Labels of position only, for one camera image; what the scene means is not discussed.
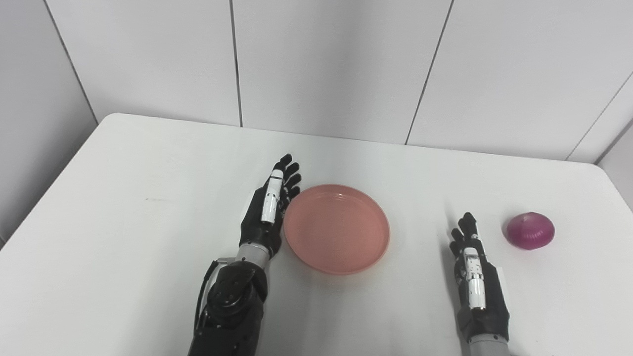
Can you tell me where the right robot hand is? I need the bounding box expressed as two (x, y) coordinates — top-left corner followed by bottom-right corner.
(449, 212), (510, 343)

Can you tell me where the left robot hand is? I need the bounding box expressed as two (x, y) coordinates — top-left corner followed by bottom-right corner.
(238, 154), (302, 259)

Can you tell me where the pink round plate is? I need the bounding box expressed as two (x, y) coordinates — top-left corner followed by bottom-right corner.
(283, 184), (391, 275)

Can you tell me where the purple red onion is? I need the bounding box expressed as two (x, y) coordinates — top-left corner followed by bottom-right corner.
(505, 212), (555, 251)

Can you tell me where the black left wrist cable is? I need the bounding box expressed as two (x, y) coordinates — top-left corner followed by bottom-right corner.
(194, 258), (237, 342)

